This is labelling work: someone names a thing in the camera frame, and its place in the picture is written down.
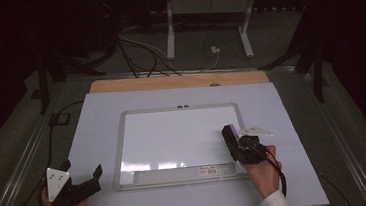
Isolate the black square floor plate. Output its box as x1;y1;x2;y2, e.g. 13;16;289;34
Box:
48;111;72;128

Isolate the person's right hand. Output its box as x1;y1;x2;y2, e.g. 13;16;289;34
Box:
239;144;286;202

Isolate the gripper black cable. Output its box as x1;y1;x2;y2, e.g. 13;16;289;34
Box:
29;100;95;206
263;140;353;206

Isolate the bundle of black cables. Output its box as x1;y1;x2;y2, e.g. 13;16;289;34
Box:
115;32;184;81

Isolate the white table cover sheet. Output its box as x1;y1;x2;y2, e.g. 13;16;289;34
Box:
54;72;331;206

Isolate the white metal stand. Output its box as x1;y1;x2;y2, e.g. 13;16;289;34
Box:
161;0;265;66

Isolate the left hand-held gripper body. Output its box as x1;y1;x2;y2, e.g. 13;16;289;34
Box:
44;162;105;206

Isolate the black and purple whiteboard eraser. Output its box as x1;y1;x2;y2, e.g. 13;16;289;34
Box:
220;122;242;148

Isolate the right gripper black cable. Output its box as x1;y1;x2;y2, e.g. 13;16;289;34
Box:
263;140;353;206

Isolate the grey framed whiteboard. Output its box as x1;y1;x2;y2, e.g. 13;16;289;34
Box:
106;99;258;193

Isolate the black tripod stand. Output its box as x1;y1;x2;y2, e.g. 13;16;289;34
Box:
33;44;109;116
255;34;333;109

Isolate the power strip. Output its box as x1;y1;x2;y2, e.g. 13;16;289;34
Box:
252;2;308;15

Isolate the dark equipment with red light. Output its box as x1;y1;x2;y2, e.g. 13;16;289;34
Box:
93;0;124;56

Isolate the white cable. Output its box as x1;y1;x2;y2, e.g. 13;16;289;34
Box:
117;25;221;80

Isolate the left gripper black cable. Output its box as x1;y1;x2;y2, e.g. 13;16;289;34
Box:
29;100;95;206

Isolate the aluminium floor rail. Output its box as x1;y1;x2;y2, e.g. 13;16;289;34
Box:
298;66;366;206
63;55;297;93
0;80;78;206

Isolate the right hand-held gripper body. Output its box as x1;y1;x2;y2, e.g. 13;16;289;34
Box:
228;123;277;167

